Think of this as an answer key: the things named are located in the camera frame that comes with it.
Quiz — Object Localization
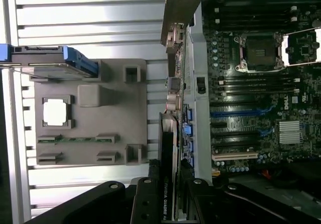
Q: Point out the silver CPU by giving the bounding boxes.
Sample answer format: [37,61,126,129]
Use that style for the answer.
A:
[43,98,69,127]

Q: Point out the grey parts rack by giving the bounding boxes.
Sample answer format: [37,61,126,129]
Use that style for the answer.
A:
[29,58,148,166]

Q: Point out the open PC case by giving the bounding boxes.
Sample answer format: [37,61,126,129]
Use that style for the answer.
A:
[187,0,321,224]

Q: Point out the metal socket cover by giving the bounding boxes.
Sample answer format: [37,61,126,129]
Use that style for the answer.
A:
[282,28,321,67]

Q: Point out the hard disk blue carrier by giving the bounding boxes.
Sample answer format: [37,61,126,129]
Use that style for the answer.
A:
[0,44,99,79]

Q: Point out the CPU socket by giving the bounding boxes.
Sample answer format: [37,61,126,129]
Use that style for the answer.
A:
[234,31,287,73]

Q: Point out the coloured wire bundle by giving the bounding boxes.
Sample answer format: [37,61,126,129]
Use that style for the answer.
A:
[258,158,321,184]

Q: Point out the green Dell motherboard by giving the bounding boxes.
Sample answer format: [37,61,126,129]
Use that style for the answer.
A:
[205,0,321,174]

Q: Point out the short black expansion slot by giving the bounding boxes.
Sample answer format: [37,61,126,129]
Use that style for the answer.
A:
[210,122,228,130]

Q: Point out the green RAM stick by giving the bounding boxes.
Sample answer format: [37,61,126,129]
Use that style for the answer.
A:
[40,135,116,144]

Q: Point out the white expansion slot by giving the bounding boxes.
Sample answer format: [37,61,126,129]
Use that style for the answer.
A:
[212,152,259,162]

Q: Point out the RAM slot white latches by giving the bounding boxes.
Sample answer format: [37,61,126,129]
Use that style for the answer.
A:
[218,80,301,86]
[214,5,299,12]
[220,89,300,96]
[215,16,299,23]

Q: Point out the silver chipset heatsink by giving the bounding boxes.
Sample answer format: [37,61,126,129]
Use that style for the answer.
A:
[279,120,302,145]

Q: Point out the RAM slot black latches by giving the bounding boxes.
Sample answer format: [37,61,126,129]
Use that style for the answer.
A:
[217,22,294,27]
[217,11,294,17]
[218,76,296,82]
[220,85,296,90]

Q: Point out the blue expansion slot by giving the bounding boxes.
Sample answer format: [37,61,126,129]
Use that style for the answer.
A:
[210,109,263,119]

